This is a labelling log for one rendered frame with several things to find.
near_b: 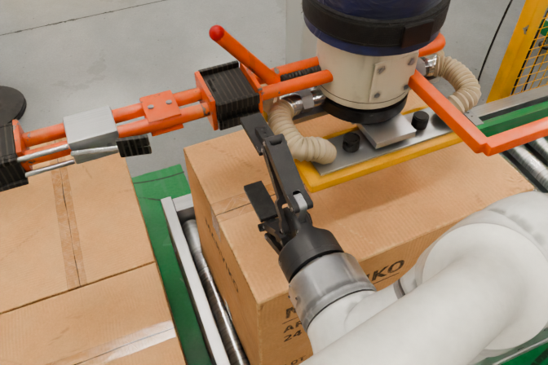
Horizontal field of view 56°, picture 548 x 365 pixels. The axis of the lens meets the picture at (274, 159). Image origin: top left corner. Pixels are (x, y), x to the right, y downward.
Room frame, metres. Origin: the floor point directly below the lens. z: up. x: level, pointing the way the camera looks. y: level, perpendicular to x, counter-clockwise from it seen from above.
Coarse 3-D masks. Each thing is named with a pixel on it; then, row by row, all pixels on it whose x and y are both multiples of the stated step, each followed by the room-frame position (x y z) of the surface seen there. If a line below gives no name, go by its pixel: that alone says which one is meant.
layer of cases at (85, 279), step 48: (48, 144) 1.19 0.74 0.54; (0, 192) 0.98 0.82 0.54; (48, 192) 0.98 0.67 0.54; (96, 192) 0.98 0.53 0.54; (0, 240) 0.81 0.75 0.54; (48, 240) 0.81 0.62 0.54; (96, 240) 0.81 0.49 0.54; (144, 240) 0.81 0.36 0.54; (0, 288) 0.66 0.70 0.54; (48, 288) 0.66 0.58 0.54; (96, 288) 0.66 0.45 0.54; (144, 288) 0.66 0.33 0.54; (0, 336) 0.53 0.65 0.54; (48, 336) 0.53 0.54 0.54; (96, 336) 0.53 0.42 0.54; (144, 336) 0.53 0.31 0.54
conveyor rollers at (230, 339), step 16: (544, 144) 1.19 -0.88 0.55; (528, 160) 1.12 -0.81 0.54; (544, 176) 1.05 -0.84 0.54; (192, 224) 0.86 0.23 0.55; (192, 240) 0.81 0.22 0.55; (192, 256) 0.77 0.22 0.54; (208, 272) 0.71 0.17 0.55; (208, 288) 0.66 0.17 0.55; (224, 320) 0.57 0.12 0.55; (224, 336) 0.53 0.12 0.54; (240, 352) 0.49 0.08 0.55
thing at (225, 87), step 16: (224, 64) 0.68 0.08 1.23; (240, 64) 0.68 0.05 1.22; (208, 80) 0.65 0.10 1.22; (224, 80) 0.65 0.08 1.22; (240, 80) 0.65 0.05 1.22; (256, 80) 0.64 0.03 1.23; (208, 96) 0.60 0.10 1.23; (224, 96) 0.61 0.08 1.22; (240, 96) 0.61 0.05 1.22; (256, 96) 0.60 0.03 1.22; (224, 112) 0.58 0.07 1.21; (240, 112) 0.60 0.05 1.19; (256, 112) 0.60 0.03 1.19; (224, 128) 0.58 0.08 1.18
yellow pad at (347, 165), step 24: (408, 120) 0.69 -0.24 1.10; (432, 120) 0.69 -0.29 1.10; (336, 144) 0.63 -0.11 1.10; (360, 144) 0.63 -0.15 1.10; (408, 144) 0.63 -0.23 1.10; (432, 144) 0.63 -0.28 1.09; (312, 168) 0.58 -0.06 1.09; (336, 168) 0.57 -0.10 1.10; (360, 168) 0.58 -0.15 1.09; (384, 168) 0.59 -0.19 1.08; (312, 192) 0.54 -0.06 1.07
